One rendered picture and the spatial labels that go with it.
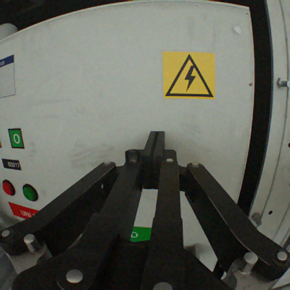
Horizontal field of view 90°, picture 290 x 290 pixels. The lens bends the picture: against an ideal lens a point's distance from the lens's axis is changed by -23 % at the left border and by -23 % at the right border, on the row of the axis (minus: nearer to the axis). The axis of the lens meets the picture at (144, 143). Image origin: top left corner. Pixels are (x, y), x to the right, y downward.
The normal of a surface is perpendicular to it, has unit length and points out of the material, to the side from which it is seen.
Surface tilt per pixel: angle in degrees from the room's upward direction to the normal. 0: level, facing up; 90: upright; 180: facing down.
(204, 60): 90
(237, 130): 90
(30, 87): 90
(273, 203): 90
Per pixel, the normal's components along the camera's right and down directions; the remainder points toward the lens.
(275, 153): -0.13, 0.33
